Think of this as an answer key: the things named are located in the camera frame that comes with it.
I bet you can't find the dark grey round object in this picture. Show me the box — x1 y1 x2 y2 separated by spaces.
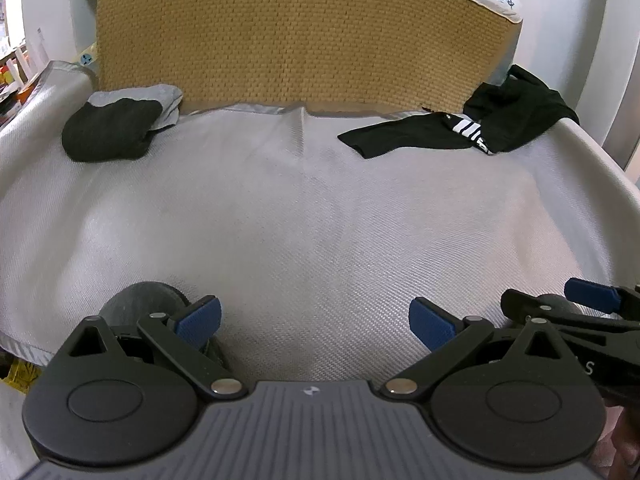
98 282 228 368

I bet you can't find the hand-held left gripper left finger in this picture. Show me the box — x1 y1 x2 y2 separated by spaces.
65 295 249 401

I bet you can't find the yellow plastic crate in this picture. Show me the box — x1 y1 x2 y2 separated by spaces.
0 355 43 391

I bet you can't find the woven tan mattress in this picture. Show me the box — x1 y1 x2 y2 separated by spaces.
97 0 523 113

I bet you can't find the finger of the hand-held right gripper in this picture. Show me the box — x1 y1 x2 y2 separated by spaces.
501 287 640 333
564 277 640 318

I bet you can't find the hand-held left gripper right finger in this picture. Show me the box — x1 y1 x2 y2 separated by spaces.
380 296 576 401

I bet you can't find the folded grey garment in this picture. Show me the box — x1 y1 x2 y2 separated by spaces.
89 84 184 131

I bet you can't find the black white printed t-shirt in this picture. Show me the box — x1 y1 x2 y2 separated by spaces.
338 64 580 160

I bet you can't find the cluttered shelf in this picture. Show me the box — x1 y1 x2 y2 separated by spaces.
0 20 51 128

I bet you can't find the folded black garment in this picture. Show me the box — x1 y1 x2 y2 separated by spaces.
61 99 163 163

